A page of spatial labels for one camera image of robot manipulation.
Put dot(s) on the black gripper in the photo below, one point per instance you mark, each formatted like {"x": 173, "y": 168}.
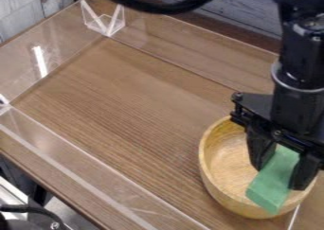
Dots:
{"x": 285, "y": 118}

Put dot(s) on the green rectangular block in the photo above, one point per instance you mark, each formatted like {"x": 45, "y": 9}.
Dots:
{"x": 268, "y": 190}

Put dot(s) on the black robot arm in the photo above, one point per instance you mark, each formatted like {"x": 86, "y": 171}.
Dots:
{"x": 300, "y": 63}

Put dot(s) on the brown wooden bowl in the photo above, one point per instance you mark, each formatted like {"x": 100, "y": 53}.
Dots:
{"x": 226, "y": 172}

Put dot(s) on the black metal table bracket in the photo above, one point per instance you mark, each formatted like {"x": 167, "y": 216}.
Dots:
{"x": 45, "y": 219}

